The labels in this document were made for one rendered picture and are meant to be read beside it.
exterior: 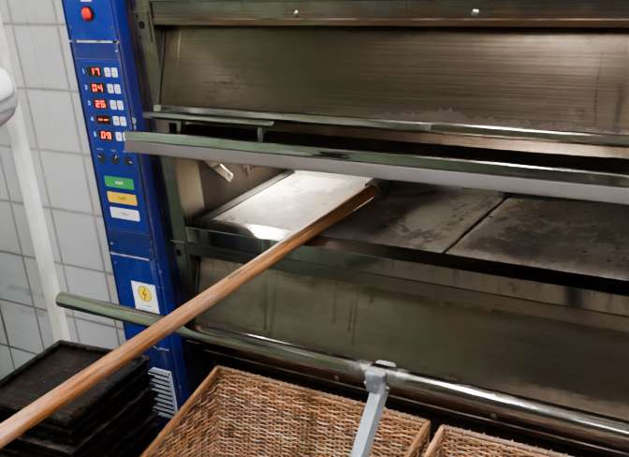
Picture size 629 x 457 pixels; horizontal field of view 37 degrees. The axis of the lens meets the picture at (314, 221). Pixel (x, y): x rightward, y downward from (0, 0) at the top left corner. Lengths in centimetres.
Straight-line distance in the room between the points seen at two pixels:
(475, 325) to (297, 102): 55
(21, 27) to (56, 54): 12
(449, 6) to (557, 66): 21
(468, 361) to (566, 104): 55
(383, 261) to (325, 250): 13
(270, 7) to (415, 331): 69
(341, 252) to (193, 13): 56
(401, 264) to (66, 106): 90
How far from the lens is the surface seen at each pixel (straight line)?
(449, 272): 177
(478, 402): 139
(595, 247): 184
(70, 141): 228
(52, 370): 227
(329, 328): 197
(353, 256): 186
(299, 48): 180
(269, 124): 174
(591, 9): 153
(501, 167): 148
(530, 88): 159
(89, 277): 241
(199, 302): 167
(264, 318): 206
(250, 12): 184
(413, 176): 155
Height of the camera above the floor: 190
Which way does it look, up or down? 21 degrees down
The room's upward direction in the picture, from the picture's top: 6 degrees counter-clockwise
